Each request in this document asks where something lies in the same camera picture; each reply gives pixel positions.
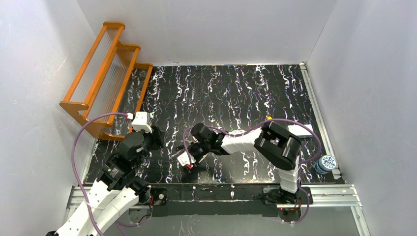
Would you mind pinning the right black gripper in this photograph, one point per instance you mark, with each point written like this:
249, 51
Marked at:
196, 152

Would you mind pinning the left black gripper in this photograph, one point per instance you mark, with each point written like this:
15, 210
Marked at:
157, 137

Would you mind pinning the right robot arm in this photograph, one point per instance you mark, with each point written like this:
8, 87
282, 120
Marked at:
273, 142

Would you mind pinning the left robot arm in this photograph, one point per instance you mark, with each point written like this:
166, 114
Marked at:
116, 188

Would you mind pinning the orange wooden rack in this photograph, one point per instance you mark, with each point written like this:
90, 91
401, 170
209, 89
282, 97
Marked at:
102, 80

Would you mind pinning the white box red label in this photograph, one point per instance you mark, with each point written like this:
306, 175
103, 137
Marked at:
300, 131

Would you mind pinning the blue white tape roll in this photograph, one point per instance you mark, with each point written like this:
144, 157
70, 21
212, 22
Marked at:
325, 164

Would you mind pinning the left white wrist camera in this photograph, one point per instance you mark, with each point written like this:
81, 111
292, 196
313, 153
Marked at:
140, 121

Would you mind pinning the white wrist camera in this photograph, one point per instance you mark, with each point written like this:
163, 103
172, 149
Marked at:
185, 161
140, 121

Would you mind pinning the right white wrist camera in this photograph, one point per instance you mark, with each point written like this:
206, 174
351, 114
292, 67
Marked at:
185, 161

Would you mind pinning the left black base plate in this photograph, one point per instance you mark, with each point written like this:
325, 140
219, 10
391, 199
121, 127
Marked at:
153, 196

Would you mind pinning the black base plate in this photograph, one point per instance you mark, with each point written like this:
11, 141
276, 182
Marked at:
153, 196
275, 195

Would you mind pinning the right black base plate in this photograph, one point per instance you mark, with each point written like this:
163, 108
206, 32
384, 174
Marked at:
275, 195

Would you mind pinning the aluminium frame rail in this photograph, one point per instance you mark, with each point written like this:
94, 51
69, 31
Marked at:
222, 196

